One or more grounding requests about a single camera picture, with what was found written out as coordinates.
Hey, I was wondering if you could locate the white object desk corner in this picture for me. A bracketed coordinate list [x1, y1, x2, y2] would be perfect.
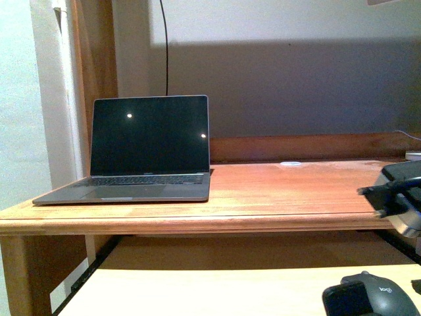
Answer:
[405, 151, 421, 161]

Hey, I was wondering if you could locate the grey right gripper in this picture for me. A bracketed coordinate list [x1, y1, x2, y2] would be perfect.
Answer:
[357, 161, 420, 238]

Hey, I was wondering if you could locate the grey open laptop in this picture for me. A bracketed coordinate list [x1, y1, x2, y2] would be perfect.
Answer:
[33, 95, 211, 205]

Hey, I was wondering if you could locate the white cable on desk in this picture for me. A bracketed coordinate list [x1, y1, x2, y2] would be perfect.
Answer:
[394, 130, 421, 140]

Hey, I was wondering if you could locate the wooden keyboard tray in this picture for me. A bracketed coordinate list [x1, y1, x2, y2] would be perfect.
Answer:
[52, 235, 421, 316]

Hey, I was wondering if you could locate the black wall cable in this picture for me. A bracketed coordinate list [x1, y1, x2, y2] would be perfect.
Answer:
[159, 0, 170, 97]

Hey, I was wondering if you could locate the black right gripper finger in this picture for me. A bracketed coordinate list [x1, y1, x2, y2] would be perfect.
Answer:
[322, 282, 380, 316]

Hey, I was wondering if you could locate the white round sticker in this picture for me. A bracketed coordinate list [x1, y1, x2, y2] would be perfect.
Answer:
[280, 161, 302, 167]

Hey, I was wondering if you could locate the wooden desk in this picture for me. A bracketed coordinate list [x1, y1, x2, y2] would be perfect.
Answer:
[1, 132, 420, 315]

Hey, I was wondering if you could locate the dark grey Logitech mouse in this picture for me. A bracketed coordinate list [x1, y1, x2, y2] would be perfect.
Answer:
[341, 271, 420, 316]

